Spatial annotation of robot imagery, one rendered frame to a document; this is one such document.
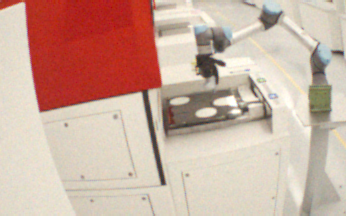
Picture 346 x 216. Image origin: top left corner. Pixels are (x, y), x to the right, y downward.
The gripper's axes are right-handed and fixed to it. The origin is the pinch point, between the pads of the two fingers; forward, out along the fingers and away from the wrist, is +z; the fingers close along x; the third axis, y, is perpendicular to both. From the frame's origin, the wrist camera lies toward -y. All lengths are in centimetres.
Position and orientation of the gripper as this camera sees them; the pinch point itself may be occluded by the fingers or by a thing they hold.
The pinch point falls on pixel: (214, 90)
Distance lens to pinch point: 211.8
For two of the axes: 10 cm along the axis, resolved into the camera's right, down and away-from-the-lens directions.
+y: -8.3, 3.2, -4.5
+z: 1.5, 9.2, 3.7
